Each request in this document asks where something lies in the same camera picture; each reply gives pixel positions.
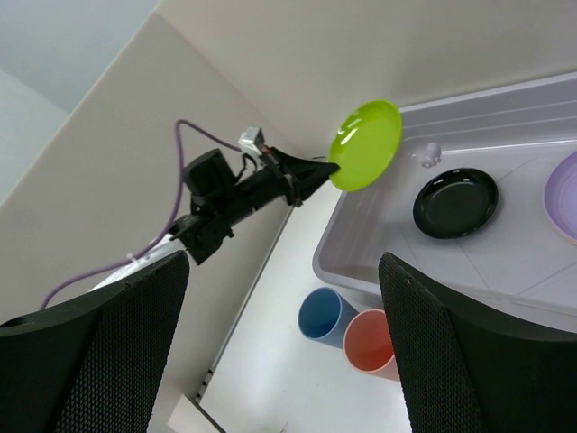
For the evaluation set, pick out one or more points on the lavender plastic bin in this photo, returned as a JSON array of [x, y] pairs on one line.
[[517, 261]]

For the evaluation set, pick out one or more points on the purple plate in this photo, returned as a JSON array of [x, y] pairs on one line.
[[560, 198]]

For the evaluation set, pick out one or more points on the green plate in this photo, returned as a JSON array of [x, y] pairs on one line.
[[365, 145]]

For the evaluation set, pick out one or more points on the blue cup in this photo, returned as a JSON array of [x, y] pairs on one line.
[[324, 316]]

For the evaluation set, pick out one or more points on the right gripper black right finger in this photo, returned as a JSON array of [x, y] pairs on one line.
[[467, 367]]

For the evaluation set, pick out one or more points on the black plate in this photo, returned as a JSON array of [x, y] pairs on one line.
[[455, 203]]

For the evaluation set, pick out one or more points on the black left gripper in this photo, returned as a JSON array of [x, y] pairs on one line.
[[215, 191]]

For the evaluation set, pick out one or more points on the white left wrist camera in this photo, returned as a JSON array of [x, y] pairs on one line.
[[252, 141]]

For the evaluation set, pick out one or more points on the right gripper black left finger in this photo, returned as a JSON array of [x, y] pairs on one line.
[[93, 363]]

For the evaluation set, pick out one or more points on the pink cup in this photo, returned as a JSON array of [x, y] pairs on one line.
[[368, 347]]

